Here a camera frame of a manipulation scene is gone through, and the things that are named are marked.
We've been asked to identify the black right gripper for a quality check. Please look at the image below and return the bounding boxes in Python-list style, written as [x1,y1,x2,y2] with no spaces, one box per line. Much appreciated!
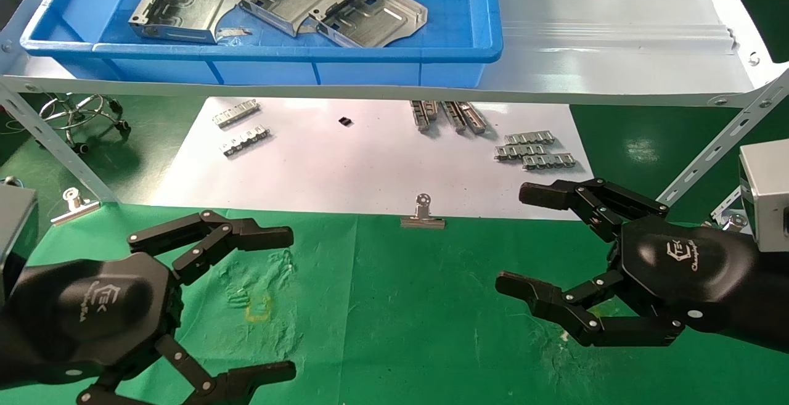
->
[495,178,759,348]

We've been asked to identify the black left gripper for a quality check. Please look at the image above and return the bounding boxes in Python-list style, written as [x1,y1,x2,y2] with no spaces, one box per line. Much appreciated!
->
[18,210,297,405]

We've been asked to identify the metal clip strip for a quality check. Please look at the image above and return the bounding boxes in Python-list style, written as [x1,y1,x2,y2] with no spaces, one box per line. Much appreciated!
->
[221,125,271,158]
[523,153,576,171]
[213,99,260,129]
[494,144,546,162]
[504,133,555,146]

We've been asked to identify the green table cloth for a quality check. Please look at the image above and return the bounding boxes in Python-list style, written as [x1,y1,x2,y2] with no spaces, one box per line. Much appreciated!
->
[0,202,789,405]

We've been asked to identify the perforated steel brace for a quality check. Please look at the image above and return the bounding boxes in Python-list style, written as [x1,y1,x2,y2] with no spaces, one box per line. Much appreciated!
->
[710,186,742,219]

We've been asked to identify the white paper sheet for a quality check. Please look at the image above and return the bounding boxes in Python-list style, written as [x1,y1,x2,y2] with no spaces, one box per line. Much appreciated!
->
[148,97,599,221]

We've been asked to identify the perforated steel rack leg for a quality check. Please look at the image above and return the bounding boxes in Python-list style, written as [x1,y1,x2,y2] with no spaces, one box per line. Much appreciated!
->
[656,69,789,205]
[0,81,121,203]

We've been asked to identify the white metal shelf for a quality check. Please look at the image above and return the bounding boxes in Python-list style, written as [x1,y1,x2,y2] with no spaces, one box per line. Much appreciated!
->
[0,0,789,108]

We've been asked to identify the chrome stool base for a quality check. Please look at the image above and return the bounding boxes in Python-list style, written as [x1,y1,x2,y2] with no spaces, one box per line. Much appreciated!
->
[38,94,131,153]

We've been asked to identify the blue plastic bin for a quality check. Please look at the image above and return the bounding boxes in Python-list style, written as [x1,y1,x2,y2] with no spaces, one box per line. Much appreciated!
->
[20,0,504,88]

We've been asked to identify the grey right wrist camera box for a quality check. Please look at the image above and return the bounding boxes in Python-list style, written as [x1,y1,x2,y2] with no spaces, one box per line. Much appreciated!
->
[738,139,789,253]

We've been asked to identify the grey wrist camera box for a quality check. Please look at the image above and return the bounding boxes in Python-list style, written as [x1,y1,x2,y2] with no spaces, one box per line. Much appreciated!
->
[738,139,789,253]
[0,182,39,307]

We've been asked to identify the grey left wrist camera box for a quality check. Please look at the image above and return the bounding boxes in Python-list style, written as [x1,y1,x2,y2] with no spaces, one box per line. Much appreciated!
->
[0,182,39,307]

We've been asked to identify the metal bracket with long wall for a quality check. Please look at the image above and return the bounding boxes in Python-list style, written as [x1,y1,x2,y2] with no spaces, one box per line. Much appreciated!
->
[128,0,250,44]

